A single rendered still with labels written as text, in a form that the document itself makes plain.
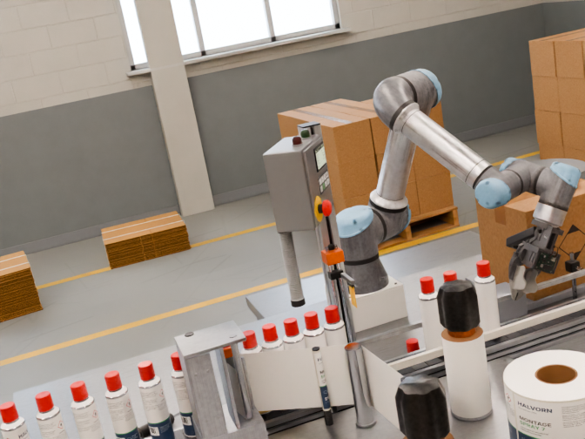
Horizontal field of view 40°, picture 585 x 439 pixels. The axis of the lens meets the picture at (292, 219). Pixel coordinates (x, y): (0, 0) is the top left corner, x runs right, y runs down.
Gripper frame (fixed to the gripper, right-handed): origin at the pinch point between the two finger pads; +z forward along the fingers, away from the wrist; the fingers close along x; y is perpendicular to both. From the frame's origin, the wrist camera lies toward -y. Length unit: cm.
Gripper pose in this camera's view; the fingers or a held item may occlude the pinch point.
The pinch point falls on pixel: (514, 294)
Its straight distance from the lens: 214.7
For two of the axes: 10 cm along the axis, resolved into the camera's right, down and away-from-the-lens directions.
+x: 9.0, 2.6, 3.6
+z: -3.2, 9.4, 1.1
